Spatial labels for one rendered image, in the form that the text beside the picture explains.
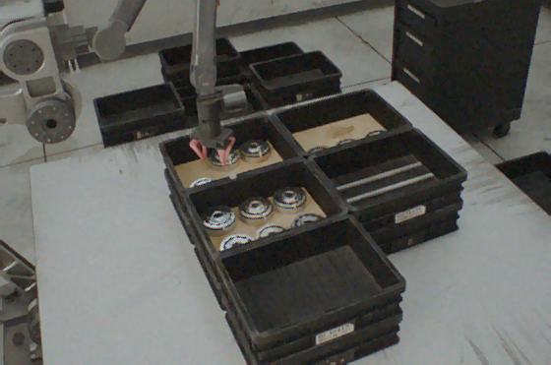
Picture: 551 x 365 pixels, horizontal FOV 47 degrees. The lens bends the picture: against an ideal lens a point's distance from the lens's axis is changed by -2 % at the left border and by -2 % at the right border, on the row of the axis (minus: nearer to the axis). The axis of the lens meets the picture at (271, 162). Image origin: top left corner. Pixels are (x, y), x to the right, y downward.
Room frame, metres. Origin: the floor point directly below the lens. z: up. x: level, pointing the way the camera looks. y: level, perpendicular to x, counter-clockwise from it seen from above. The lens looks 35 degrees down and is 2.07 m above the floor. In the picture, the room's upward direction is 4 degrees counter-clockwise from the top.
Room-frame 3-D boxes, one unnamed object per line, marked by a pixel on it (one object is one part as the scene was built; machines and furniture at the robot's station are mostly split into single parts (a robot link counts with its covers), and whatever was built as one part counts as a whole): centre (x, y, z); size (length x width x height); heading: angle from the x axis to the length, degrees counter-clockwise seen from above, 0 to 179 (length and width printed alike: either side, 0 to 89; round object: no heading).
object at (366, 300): (1.14, -0.07, 0.92); 0.40 x 0.30 x 0.02; 110
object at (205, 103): (1.46, 0.15, 1.23); 0.07 x 0.06 x 0.07; 107
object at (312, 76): (2.90, -0.15, 0.37); 0.40 x 0.30 x 0.45; 107
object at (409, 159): (1.56, -0.35, 0.87); 0.40 x 0.30 x 0.11; 110
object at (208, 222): (1.46, 0.17, 0.86); 0.10 x 0.10 x 0.01
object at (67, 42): (1.45, 0.47, 1.45); 0.09 x 0.08 x 0.12; 17
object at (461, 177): (1.56, -0.35, 0.92); 0.40 x 0.30 x 0.02; 110
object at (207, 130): (1.46, 0.15, 1.17); 0.10 x 0.07 x 0.07; 64
